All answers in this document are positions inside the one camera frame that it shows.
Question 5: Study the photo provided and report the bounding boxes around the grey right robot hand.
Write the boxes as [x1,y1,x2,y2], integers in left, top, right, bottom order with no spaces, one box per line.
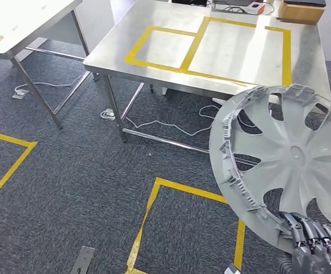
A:
[279,211,331,274]

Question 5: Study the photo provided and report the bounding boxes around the grey plastic wheel hubcap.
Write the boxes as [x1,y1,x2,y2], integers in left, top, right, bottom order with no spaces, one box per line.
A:
[209,83,331,255]

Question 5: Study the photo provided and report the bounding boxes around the stainless steel workbench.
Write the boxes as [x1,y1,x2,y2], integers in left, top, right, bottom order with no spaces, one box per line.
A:
[83,0,331,167]

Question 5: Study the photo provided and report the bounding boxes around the yellow floor tape square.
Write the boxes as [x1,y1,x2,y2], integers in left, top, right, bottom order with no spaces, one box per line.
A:
[125,176,246,274]

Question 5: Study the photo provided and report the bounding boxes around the brown cardboard box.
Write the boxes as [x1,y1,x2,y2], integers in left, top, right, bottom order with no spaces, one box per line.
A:
[277,1,326,26]

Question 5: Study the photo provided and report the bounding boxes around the black slatted folding case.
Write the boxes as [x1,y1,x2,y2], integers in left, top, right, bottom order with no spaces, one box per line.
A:
[283,0,326,7]

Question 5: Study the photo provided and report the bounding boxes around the small white adapter box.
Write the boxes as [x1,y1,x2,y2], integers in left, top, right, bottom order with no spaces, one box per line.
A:
[249,1,266,16]

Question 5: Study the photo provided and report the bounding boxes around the yellow tape double rectangle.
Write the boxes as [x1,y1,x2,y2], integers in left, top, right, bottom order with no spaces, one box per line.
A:
[123,15,292,87]

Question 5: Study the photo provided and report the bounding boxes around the grey floor socket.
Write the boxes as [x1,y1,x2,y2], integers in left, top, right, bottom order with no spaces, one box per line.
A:
[101,108,116,122]
[12,89,30,100]

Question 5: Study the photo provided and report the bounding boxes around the white panel desk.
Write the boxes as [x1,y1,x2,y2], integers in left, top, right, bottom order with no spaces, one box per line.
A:
[41,0,118,63]

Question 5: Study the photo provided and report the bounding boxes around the white floor cable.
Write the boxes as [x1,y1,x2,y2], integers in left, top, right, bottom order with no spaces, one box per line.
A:
[114,104,257,138]
[14,71,85,94]

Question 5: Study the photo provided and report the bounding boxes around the black cable tangle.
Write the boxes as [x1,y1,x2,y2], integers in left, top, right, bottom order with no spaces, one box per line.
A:
[206,0,275,17]

